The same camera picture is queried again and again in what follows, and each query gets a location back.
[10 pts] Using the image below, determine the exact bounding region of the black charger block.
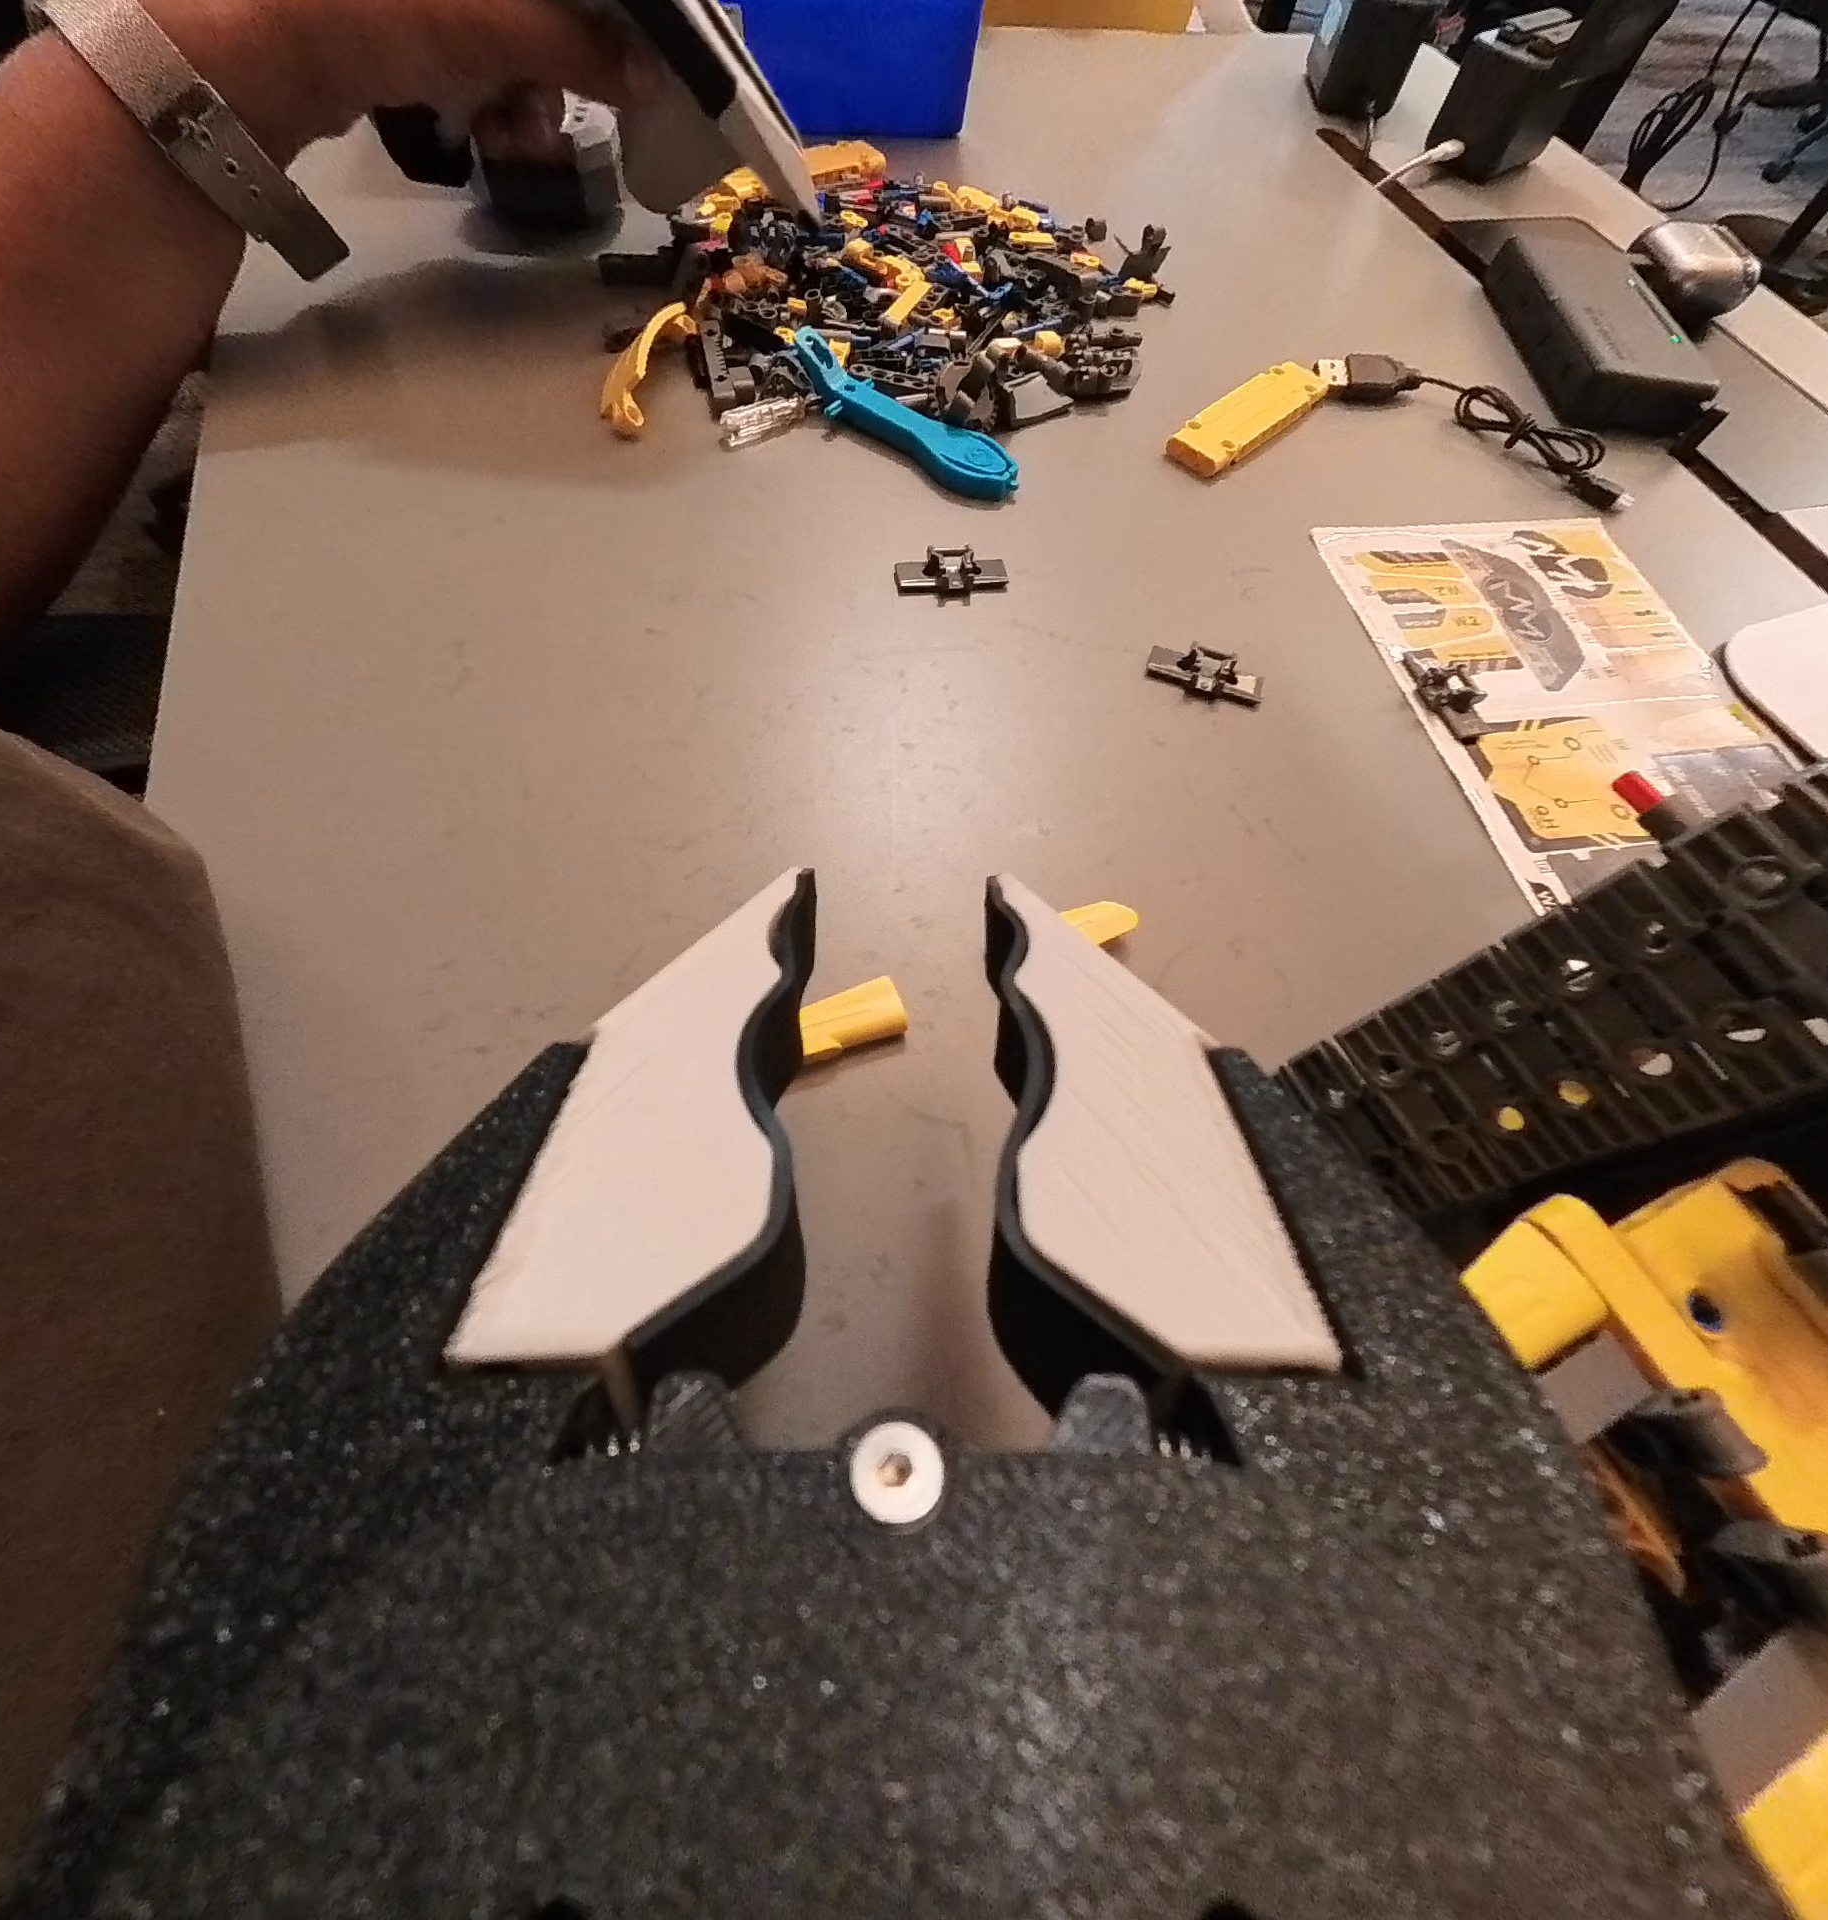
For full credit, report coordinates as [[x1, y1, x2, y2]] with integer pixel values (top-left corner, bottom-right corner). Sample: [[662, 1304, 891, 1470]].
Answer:
[[1303, 0, 1441, 120], [1422, 20, 1585, 143]]

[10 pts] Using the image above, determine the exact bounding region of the yellow long building beam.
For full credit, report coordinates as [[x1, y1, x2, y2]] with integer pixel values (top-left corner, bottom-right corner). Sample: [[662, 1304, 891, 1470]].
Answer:
[[1164, 360, 1333, 480]]

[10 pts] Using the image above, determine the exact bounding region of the silver mesh wrist band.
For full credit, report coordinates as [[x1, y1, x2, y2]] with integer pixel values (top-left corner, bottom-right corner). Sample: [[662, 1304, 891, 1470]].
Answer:
[[31, 0, 354, 285]]

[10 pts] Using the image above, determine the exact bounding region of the pile of small building pieces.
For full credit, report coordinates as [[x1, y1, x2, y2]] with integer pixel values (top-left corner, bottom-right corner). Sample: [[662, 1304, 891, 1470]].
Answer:
[[596, 137, 1180, 429]]

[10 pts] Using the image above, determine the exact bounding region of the person's brown shirt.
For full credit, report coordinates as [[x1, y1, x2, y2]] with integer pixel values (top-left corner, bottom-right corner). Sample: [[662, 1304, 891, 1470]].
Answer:
[[0, 695, 286, 1920]]

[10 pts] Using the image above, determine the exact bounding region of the person's left forearm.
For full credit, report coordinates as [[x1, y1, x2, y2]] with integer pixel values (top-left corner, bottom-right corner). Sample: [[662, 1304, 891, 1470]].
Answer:
[[0, 29, 249, 653]]

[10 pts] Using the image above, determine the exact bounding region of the yellow black sticker sheet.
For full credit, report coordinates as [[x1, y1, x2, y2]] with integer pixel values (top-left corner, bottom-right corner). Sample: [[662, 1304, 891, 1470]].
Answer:
[[1307, 515, 1828, 916]]

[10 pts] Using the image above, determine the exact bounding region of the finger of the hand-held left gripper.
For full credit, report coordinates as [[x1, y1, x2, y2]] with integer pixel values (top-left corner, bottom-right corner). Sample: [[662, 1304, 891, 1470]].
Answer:
[[622, 65, 774, 213], [615, 0, 830, 229]]

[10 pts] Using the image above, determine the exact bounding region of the person's left hand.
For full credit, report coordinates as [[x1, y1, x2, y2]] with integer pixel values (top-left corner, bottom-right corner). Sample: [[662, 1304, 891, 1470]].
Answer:
[[120, 0, 657, 163]]

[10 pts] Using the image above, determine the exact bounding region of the shiny silver object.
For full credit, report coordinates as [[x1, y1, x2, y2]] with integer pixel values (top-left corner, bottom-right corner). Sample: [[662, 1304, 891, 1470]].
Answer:
[[1626, 222, 1764, 319]]

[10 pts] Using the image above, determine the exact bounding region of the yellow toy vehicle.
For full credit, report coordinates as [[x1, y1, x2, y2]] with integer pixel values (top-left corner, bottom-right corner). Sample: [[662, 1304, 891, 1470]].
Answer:
[[1457, 1154, 1828, 1920]]

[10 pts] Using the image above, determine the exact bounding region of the black usb cable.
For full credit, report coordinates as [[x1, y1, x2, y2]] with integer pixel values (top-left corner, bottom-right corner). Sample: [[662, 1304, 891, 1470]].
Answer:
[[1311, 349, 1635, 514]]

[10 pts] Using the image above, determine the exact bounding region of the black power adapter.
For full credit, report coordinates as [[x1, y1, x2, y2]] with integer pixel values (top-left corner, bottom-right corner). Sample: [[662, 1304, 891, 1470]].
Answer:
[[1483, 229, 1726, 437]]

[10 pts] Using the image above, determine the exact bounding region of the blue brick separator tool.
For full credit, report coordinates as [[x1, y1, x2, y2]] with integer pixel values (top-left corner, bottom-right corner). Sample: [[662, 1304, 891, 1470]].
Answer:
[[786, 321, 1024, 497]]

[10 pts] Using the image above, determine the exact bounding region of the blue plastic bin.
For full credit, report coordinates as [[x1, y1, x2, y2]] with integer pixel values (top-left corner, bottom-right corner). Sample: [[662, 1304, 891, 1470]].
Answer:
[[711, 0, 990, 138]]

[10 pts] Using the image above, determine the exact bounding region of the white pad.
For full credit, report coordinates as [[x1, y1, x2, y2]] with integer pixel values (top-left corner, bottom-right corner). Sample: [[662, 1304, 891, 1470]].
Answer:
[[1718, 590, 1828, 758]]

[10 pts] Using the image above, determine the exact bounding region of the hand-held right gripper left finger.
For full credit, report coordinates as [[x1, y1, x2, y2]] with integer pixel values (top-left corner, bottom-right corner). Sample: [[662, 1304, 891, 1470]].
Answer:
[[444, 868, 821, 1442]]

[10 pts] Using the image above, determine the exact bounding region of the grey toy motor block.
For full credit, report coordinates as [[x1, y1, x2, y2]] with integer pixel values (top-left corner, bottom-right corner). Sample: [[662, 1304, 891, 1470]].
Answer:
[[467, 89, 627, 233]]

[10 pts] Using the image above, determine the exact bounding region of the black toy track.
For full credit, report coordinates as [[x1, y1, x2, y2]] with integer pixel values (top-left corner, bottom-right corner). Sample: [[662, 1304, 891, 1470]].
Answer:
[[1274, 741, 1828, 1217]]

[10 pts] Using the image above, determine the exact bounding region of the yellow curved building piece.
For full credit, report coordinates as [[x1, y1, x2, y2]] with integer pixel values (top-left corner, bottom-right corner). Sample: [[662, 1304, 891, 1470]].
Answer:
[[601, 300, 702, 438]]

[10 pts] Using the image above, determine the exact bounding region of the black track link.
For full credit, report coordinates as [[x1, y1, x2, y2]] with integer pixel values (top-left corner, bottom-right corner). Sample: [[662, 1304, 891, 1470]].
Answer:
[[895, 541, 1009, 606], [1401, 650, 1495, 739], [1145, 641, 1264, 706]]

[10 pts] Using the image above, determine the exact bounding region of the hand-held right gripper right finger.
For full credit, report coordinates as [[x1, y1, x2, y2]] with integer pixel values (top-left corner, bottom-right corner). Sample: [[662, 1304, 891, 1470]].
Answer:
[[984, 873, 1346, 1426]]

